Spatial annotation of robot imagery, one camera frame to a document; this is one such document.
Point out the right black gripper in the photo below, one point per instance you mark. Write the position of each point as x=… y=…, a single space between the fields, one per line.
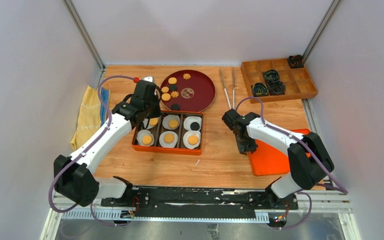
x=243 y=149

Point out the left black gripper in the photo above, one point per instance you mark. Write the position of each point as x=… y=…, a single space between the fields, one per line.
x=157 y=112

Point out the yellow round cookie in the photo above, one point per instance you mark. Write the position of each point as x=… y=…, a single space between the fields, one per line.
x=165 y=97
x=153 y=121
x=147 y=140
x=173 y=123
x=193 y=139
x=169 y=138

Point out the orange box lid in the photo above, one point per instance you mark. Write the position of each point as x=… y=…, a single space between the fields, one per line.
x=271 y=155

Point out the metal tongs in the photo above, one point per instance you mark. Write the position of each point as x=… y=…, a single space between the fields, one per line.
x=231 y=100

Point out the orange compartment box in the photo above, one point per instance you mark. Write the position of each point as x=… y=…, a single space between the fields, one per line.
x=180 y=131

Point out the dark red round plate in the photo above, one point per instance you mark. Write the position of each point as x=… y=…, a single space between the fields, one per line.
x=195 y=94

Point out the black sandwich cookie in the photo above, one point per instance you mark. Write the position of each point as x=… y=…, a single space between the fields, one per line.
x=175 y=107
x=195 y=126
x=172 y=87

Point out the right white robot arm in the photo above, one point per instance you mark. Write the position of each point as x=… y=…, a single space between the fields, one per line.
x=309 y=161

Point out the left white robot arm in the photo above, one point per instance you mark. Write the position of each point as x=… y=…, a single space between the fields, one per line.
x=74 y=174

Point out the white paper cup top left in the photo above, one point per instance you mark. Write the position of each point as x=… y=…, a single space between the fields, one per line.
x=146 y=123

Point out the white paper cup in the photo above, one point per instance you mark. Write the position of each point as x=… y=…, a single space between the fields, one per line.
x=140 y=134
x=188 y=120
x=146 y=123
x=166 y=120
x=168 y=145
x=185 y=139

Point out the yellow flower cookie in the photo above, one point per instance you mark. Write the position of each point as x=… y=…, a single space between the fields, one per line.
x=174 y=94
x=186 y=76

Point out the white paper cup top middle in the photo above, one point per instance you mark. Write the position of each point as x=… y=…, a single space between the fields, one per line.
x=166 y=120

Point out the white paper cup bottom left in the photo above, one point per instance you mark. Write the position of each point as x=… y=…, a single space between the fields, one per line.
x=140 y=134

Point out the blue cloth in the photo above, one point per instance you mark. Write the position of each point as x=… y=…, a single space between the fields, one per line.
x=105 y=96

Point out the white paper cup bottom middle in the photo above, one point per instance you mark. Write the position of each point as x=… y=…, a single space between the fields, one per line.
x=168 y=145

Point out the white paper cup top right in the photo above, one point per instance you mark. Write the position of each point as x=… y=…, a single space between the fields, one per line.
x=188 y=120

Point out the white paper cup bottom right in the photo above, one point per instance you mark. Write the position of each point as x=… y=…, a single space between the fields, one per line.
x=185 y=139

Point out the black paper cup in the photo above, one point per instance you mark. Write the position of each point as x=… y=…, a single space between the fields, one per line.
x=259 y=90
x=271 y=75
x=276 y=87

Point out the yellow cloth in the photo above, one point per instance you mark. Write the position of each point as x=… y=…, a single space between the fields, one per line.
x=88 y=121

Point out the wooden compartment organizer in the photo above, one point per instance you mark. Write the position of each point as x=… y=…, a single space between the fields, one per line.
x=298 y=82

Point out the black paper cup corner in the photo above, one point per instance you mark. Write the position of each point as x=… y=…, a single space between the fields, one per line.
x=295 y=61

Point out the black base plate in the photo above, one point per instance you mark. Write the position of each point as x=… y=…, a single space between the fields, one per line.
x=200 y=203

